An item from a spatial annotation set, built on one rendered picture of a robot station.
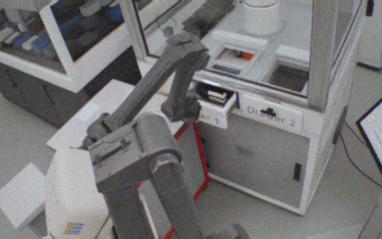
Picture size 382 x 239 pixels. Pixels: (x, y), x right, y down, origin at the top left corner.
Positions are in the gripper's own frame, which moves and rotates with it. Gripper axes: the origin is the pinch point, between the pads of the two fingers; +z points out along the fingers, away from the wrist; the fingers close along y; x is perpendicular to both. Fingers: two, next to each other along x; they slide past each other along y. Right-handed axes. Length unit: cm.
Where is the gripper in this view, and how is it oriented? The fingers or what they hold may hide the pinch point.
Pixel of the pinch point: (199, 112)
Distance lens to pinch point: 154.5
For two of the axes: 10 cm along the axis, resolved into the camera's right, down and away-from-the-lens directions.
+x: -8.3, -3.0, 4.6
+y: 2.8, -9.5, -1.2
